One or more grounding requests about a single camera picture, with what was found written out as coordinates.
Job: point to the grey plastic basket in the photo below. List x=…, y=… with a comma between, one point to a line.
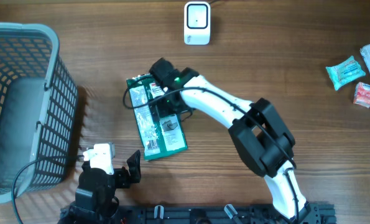
x=38, y=100

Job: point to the teal tissue pack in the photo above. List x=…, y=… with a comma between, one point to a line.
x=345, y=72

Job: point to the white barcode scanner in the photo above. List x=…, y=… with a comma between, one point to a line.
x=197, y=23

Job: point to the red small packet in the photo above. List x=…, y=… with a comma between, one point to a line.
x=362, y=95

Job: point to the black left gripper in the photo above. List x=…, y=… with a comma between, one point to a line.
x=124, y=181

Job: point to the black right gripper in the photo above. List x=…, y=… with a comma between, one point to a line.
x=162, y=110

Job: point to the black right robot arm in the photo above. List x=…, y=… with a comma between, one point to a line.
x=260, y=137

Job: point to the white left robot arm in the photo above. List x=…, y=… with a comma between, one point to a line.
x=95, y=200

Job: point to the green 3M package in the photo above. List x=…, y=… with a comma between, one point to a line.
x=159, y=127

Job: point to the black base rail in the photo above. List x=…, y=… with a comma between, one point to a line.
x=253, y=214

